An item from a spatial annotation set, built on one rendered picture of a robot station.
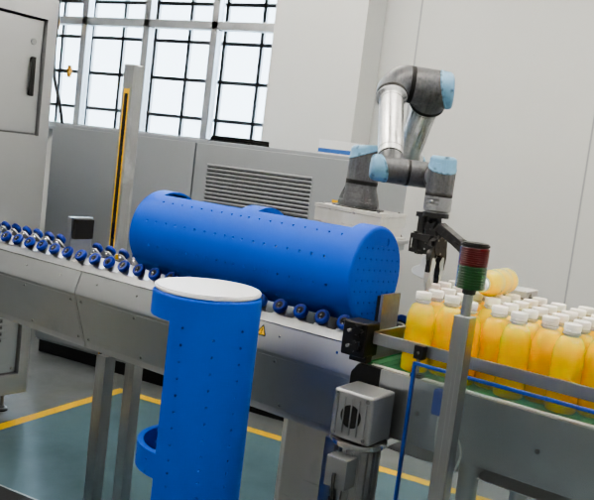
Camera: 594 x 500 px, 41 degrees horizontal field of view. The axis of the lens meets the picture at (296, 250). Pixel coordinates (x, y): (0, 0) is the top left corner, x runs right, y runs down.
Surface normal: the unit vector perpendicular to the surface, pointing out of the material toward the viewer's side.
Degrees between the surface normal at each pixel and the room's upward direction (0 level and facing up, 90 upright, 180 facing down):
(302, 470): 90
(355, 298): 90
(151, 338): 110
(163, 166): 90
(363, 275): 90
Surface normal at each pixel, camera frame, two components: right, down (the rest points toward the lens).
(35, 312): -0.59, 0.36
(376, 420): 0.81, 0.16
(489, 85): -0.46, 0.04
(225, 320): 0.44, 0.15
